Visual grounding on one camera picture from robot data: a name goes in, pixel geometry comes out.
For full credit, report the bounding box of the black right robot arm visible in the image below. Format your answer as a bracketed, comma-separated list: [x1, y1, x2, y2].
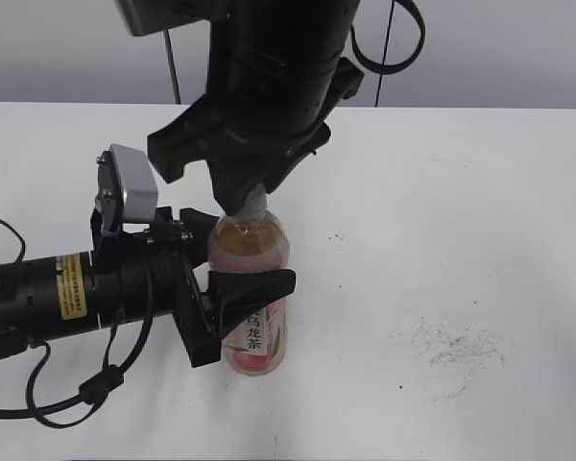
[147, 1, 363, 214]

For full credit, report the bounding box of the white bottle cap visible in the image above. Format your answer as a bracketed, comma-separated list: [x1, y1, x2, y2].
[234, 182, 267, 219]

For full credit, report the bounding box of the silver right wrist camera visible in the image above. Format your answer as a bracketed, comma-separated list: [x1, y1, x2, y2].
[115, 0, 213, 36]

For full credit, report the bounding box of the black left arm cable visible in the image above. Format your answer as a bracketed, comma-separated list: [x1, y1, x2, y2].
[0, 215, 156, 429]

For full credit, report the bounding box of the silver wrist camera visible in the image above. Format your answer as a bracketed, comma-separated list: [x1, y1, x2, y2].
[95, 143, 158, 236]
[115, 0, 213, 36]

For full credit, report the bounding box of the black hanging wall cable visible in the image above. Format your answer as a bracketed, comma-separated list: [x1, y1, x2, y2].
[161, 28, 183, 105]

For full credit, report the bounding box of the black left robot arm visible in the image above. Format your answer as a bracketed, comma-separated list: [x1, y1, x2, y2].
[0, 206, 296, 368]

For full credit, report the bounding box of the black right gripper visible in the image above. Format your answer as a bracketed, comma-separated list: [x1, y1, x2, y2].
[147, 95, 330, 216]

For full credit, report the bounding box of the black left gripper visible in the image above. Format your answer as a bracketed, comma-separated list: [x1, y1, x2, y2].
[89, 206, 297, 369]

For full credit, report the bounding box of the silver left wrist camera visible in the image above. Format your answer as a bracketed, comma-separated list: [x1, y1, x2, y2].
[95, 143, 158, 236]

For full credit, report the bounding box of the pink oolong tea bottle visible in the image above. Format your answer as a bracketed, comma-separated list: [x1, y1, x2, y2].
[207, 211, 290, 376]

